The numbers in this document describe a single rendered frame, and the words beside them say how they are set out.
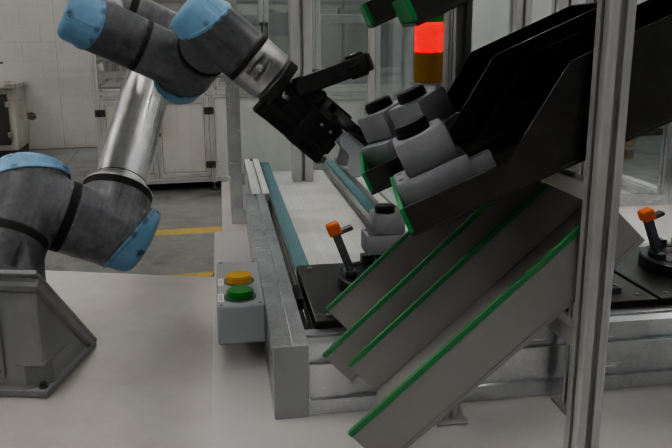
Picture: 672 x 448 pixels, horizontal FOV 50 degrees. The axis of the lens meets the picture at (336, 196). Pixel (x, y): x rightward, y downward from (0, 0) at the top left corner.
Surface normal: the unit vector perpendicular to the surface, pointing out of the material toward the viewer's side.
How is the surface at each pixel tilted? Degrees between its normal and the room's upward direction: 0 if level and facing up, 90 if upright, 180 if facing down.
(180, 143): 90
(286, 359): 90
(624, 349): 90
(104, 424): 0
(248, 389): 0
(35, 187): 55
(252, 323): 90
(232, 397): 0
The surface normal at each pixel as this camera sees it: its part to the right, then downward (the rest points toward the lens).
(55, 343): 1.00, 0.01
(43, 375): 0.65, 0.17
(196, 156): 0.22, 0.22
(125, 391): 0.00, -0.97
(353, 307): -0.01, 0.22
